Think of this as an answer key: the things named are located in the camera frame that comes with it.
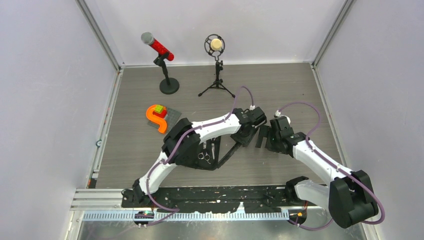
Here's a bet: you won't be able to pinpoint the black tool pouch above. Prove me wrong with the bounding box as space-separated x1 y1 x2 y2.
179 136 221 171

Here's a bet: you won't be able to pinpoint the silver thinning scissors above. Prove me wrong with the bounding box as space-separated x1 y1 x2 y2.
197 140 215 165

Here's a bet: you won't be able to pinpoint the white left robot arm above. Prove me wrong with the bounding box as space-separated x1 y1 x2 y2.
132 107 267 207

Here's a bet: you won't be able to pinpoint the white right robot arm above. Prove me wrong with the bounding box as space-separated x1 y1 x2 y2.
256 116 380 229

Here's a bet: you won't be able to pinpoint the black tripod microphone stand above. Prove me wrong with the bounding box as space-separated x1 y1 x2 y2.
198 60 236 98

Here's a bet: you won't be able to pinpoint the beige condenser microphone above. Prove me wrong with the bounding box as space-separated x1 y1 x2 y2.
204 34 225 56

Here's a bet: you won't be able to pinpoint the black round-base microphone stand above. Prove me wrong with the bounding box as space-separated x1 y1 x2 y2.
153 52 180 95

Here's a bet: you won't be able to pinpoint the red toy block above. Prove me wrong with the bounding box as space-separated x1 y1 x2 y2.
153 105 168 119

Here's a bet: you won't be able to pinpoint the orange curved toy slide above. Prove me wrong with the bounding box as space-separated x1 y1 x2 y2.
145 104 168 134

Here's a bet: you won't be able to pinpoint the lime green toy brick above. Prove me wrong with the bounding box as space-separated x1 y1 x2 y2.
154 104 166 114

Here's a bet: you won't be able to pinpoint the red handheld microphone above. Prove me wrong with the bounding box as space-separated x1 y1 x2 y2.
140 32 175 61

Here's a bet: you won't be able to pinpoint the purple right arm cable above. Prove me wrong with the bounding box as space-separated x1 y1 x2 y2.
274 101 386 231

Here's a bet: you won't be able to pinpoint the grey studded base plate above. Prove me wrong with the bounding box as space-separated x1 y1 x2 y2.
146 107 182 133

